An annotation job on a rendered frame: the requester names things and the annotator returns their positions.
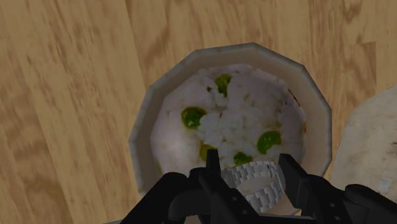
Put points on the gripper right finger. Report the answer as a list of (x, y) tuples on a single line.
[(322, 195)]

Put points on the white round flatbread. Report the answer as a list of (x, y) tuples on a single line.
[(370, 142)]

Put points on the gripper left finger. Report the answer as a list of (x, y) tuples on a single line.
[(214, 192)]

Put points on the silver metal link wristwatch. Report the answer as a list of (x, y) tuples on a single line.
[(259, 186)]

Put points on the white bowl of rice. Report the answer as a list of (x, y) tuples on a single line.
[(235, 124)]

